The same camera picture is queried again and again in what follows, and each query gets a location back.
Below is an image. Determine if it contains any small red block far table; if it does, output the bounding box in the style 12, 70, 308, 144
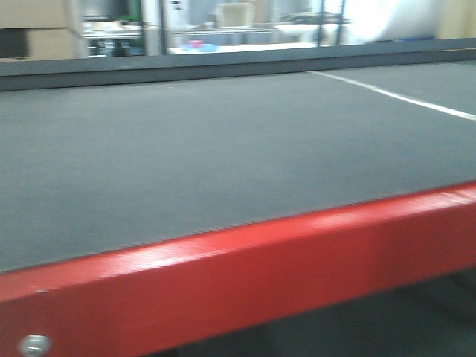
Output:
189, 39, 203, 48

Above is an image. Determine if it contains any dark grey conveyor belt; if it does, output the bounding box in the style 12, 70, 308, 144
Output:
1, 62, 475, 271

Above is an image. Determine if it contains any blue tray on far table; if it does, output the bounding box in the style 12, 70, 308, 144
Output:
180, 42, 220, 53

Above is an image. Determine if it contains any white far table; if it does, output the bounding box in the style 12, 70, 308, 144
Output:
169, 42, 317, 55

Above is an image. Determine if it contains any beige open box on shelf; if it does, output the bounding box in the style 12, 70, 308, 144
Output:
216, 2, 254, 29

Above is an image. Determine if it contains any cardboard box with black label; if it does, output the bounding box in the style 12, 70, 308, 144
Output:
1, 28, 84, 62

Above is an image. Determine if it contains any upper cardboard box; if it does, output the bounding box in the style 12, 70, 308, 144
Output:
1, 0, 69, 29

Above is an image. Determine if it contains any red conveyor front rail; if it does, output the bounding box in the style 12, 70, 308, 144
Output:
1, 182, 475, 356

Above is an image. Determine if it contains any black vertical post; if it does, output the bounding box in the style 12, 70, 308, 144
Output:
158, 0, 167, 56

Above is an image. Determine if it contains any grey conveyor side rail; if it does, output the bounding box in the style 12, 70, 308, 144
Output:
1, 38, 475, 91

